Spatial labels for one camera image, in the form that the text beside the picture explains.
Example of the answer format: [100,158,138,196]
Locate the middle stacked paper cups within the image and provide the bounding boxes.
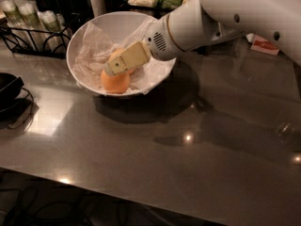
[19,3,40,29]

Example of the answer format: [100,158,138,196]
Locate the black pan on stand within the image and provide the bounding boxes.
[0,73,34,130]

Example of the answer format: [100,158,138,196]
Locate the black wire cup rack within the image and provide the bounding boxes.
[0,13,79,58]

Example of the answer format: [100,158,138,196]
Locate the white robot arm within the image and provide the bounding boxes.
[104,0,301,76]

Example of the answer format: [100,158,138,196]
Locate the left stacked paper cups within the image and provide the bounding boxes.
[1,0,24,29]

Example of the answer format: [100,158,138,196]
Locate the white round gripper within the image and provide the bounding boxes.
[103,15,182,76]

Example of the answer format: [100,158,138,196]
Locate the white paper liner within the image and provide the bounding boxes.
[72,17,177,96]

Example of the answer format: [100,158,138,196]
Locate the red white sugar packet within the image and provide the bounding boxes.
[251,36,279,56]

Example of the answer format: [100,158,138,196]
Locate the orange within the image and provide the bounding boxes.
[108,47,135,75]
[101,71,130,94]

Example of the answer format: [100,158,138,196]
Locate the white bowl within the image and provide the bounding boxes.
[66,10,177,98]

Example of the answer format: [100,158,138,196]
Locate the stacked paper cups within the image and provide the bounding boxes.
[38,10,61,32]
[1,0,24,29]
[19,3,40,29]

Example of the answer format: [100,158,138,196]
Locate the green tea bag packets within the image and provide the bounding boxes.
[155,0,182,9]

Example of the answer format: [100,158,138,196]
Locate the right stacked paper cups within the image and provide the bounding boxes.
[38,10,61,32]

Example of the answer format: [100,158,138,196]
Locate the white cylindrical cup stack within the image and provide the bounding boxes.
[87,0,107,18]

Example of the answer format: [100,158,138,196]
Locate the black tea bag shelf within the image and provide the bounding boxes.
[125,0,201,17]

